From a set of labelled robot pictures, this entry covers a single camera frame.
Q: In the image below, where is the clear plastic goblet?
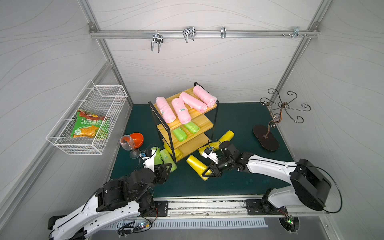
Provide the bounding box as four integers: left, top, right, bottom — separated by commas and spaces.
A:
120, 135, 141, 159

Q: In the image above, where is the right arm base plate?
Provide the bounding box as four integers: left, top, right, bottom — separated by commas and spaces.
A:
245, 199, 271, 215

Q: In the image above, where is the copper wire jewelry stand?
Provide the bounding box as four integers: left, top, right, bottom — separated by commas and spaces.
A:
253, 88, 312, 152

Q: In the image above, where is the green roll front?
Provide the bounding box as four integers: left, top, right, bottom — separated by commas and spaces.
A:
184, 121, 200, 135

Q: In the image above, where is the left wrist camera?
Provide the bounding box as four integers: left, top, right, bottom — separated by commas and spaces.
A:
141, 149, 156, 172

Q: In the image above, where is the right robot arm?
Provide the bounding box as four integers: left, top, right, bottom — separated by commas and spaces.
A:
201, 141, 332, 214

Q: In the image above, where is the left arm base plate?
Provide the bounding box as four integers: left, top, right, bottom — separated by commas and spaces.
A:
149, 201, 169, 217

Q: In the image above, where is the white wire basket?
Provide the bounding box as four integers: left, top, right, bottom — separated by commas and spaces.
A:
46, 80, 128, 155

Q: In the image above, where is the green snack bag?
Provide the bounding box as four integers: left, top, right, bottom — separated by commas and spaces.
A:
71, 109, 110, 140

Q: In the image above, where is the pink roll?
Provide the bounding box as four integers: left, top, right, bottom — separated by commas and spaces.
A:
180, 92, 208, 113
171, 98, 192, 125
156, 97, 176, 124
193, 85, 217, 108

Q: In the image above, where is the green roll beside shelf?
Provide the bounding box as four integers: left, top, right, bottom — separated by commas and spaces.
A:
160, 149, 177, 173

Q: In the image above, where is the aluminium top rail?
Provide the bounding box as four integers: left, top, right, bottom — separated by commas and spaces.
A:
90, 28, 321, 40

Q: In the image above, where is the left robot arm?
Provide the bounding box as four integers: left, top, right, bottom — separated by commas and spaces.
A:
48, 164, 172, 240

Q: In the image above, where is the wooden three-tier shelf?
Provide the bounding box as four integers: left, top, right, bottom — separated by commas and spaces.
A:
148, 87, 219, 162

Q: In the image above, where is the yellow roll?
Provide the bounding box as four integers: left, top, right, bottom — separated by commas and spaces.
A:
187, 155, 209, 181
219, 131, 235, 143
164, 142, 184, 161

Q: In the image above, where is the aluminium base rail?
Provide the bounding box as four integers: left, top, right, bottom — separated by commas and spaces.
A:
85, 193, 331, 221

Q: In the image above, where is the green roll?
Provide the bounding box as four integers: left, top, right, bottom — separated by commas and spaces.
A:
151, 147, 164, 165
184, 121, 200, 135
172, 127, 188, 142
160, 149, 177, 173

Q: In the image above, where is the yellow roll diagonal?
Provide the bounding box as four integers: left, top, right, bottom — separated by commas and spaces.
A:
198, 142, 221, 156

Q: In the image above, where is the pink roll front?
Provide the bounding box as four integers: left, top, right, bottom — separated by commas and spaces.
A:
193, 85, 217, 108

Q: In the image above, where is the orange plastic bowl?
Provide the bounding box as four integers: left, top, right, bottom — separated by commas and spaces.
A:
130, 133, 144, 149

